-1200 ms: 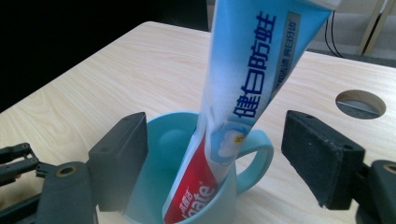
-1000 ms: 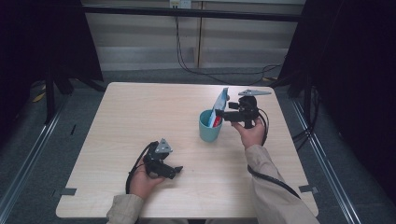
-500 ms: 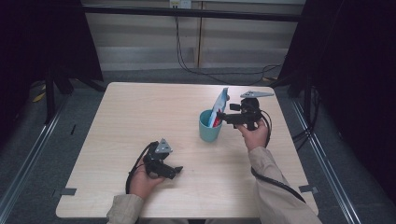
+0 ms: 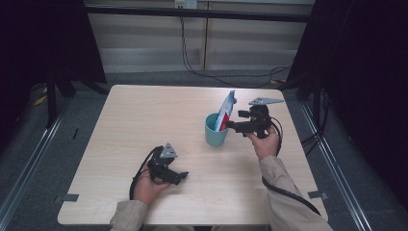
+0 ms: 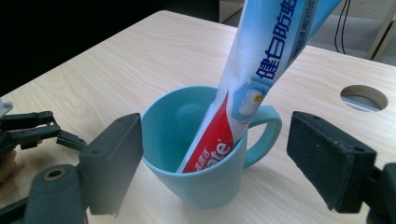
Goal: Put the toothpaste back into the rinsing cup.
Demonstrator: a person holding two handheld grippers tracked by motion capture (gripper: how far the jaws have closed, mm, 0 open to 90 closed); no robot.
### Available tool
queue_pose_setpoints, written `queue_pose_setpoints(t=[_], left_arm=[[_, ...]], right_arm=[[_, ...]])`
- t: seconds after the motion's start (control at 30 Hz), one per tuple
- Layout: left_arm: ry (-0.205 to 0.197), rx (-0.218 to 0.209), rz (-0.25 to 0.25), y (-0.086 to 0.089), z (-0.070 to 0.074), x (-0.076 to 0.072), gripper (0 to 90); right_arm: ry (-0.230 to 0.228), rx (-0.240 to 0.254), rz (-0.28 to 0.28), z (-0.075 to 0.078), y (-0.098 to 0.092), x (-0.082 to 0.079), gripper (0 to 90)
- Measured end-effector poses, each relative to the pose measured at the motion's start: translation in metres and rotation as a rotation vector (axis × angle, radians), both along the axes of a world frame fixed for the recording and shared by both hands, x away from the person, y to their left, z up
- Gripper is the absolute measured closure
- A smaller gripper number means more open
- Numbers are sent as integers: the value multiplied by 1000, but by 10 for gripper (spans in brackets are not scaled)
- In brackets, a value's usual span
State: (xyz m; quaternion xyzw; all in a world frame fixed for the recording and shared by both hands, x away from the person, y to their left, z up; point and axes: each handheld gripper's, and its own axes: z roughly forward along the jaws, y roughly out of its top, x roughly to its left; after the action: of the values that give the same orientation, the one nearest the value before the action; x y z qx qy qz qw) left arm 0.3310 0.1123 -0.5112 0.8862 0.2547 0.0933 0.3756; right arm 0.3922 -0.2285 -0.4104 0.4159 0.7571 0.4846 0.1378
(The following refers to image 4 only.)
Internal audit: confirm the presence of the hand-held gripper cable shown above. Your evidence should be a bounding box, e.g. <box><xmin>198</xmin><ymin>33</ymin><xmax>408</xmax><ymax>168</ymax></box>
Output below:
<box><xmin>129</xmin><ymin>145</ymin><xmax>164</xmax><ymax>200</ymax></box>
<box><xmin>261</xmin><ymin>116</ymin><xmax>321</xmax><ymax>217</ymax></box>

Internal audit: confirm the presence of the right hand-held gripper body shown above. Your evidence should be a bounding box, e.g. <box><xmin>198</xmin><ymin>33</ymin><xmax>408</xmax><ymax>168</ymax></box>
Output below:
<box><xmin>242</xmin><ymin>97</ymin><xmax>285</xmax><ymax>139</ymax></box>

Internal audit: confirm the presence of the person's left hand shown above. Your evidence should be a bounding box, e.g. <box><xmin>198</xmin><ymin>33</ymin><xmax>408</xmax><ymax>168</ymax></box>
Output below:
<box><xmin>133</xmin><ymin>165</ymin><xmax>170</xmax><ymax>206</ymax></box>

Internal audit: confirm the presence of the black curtain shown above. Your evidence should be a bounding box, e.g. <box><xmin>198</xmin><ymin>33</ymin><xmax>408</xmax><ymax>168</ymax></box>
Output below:
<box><xmin>286</xmin><ymin>0</ymin><xmax>408</xmax><ymax>210</ymax></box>
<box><xmin>0</xmin><ymin>0</ymin><xmax>108</xmax><ymax>145</ymax></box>

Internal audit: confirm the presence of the black metal stand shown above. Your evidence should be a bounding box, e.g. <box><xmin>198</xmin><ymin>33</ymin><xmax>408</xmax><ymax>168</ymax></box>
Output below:
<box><xmin>45</xmin><ymin>68</ymin><xmax>60</xmax><ymax>129</ymax></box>

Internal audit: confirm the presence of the teal cup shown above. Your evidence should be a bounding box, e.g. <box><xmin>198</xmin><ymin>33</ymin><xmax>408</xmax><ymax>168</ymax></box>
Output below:
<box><xmin>204</xmin><ymin>113</ymin><xmax>230</xmax><ymax>148</ymax></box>

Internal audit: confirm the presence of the long black floor cable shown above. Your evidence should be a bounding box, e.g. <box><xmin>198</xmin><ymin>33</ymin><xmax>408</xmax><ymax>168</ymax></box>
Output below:
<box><xmin>179</xmin><ymin>8</ymin><xmax>292</xmax><ymax>90</ymax></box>

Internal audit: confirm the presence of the white wall socket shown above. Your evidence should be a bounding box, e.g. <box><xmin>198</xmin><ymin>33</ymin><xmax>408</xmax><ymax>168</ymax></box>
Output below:
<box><xmin>174</xmin><ymin>0</ymin><xmax>197</xmax><ymax>10</ymax></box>

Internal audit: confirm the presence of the person's right hand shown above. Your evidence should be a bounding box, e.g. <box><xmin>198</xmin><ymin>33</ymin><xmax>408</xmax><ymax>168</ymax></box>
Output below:
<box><xmin>246</xmin><ymin>126</ymin><xmax>280</xmax><ymax>162</ymax></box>

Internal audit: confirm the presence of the bundle of black cables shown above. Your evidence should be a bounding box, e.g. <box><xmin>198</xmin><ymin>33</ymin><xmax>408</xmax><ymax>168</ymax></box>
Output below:
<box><xmin>301</xmin><ymin>90</ymin><xmax>332</xmax><ymax>156</ymax></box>

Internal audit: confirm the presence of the metal floor rail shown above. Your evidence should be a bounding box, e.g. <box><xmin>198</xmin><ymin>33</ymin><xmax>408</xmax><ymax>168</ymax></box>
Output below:
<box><xmin>0</xmin><ymin>97</ymin><xmax>71</xmax><ymax>222</ymax></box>
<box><xmin>299</xmin><ymin>102</ymin><xmax>373</xmax><ymax>231</ymax></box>

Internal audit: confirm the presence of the left hand-held gripper cable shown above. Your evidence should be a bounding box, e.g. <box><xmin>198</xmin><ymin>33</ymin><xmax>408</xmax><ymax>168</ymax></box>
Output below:
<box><xmin>129</xmin><ymin>145</ymin><xmax>164</xmax><ymax>200</ymax></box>

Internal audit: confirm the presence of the right hand-held gripper cable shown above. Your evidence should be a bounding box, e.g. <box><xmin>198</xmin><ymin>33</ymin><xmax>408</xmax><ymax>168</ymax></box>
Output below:
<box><xmin>261</xmin><ymin>116</ymin><xmax>321</xmax><ymax>217</ymax></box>

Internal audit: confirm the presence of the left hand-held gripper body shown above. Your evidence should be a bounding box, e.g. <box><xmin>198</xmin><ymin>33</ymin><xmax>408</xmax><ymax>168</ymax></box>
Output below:
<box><xmin>147</xmin><ymin>142</ymin><xmax>181</xmax><ymax>186</ymax></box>

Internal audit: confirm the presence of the blue and white toothpaste tube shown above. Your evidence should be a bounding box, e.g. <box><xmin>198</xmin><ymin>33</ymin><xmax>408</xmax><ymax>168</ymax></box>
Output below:
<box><xmin>214</xmin><ymin>90</ymin><xmax>237</xmax><ymax>133</ymax></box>

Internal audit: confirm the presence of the black horizontal bar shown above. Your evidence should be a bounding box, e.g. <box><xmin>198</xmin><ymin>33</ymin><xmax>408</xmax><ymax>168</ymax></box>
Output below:
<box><xmin>85</xmin><ymin>5</ymin><xmax>314</xmax><ymax>23</ymax></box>

